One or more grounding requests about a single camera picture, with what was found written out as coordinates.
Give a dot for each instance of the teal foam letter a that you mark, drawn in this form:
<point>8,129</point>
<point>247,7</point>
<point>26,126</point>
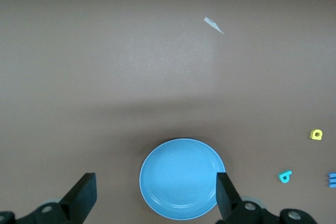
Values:
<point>284,179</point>

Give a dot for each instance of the yellow foam letter a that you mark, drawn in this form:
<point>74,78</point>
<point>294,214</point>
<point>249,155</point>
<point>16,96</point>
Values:
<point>313,135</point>

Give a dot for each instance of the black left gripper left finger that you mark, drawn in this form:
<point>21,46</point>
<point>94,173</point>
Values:
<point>78,197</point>

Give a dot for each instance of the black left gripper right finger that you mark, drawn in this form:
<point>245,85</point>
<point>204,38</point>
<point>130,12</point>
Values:
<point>228,203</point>

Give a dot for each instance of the white paper scrap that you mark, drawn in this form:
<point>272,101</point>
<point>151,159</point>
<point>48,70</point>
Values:
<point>213,24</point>

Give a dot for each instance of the blue foam letter E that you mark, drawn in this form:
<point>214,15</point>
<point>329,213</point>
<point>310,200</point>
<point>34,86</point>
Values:
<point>333,180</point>

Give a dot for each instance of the blue plate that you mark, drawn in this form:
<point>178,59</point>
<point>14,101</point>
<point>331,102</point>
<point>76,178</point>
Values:
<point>181,176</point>

